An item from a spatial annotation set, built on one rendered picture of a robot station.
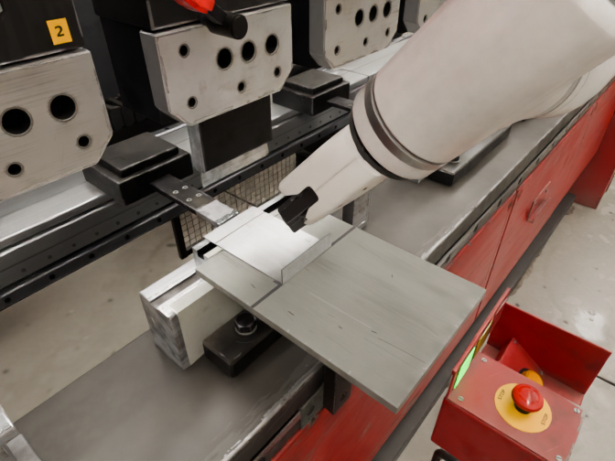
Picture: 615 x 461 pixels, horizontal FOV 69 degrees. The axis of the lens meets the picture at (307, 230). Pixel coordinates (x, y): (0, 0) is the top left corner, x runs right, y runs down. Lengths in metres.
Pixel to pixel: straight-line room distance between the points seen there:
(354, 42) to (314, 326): 0.32
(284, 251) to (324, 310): 0.10
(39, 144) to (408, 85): 0.24
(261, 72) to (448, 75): 0.22
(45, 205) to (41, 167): 0.37
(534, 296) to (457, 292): 1.59
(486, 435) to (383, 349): 0.30
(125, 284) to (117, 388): 1.49
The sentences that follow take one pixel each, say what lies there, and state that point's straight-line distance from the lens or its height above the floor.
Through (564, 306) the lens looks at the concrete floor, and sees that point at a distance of 2.10.
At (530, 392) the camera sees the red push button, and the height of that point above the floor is 0.81.
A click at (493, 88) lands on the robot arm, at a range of 0.28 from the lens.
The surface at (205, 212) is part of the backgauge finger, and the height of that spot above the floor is 1.00.
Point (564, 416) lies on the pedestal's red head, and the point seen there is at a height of 0.78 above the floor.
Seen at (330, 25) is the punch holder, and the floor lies 1.22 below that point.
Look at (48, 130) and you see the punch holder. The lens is 0.35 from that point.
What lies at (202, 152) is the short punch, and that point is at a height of 1.13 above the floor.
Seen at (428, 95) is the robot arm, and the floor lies 1.24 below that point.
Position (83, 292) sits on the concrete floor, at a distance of 2.11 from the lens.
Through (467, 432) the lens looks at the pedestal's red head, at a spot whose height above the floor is 0.74.
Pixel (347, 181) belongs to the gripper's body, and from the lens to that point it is 0.35.
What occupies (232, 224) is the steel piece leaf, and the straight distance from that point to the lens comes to 0.57.
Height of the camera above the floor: 1.34
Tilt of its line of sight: 37 degrees down
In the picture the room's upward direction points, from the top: straight up
